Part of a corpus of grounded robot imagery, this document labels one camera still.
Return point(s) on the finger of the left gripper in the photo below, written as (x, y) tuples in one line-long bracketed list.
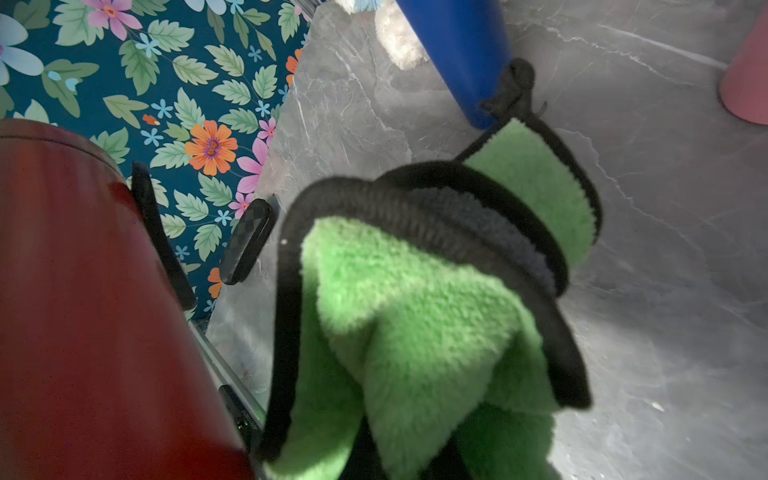
[(245, 422)]

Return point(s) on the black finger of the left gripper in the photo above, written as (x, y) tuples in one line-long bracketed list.
[(142, 190)]

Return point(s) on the red thermos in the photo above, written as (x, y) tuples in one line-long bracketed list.
[(101, 376)]

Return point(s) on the green microfiber cloth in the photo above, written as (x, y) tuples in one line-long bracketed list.
[(417, 327)]

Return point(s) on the dark blue thermos left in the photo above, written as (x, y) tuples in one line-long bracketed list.
[(467, 42)]

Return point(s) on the pink thermos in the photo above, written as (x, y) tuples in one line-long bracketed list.
[(743, 87)]

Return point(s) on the black checkered oval pad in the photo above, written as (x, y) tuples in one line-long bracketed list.
[(247, 241)]

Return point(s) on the white teddy bear plush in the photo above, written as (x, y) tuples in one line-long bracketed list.
[(393, 31)]

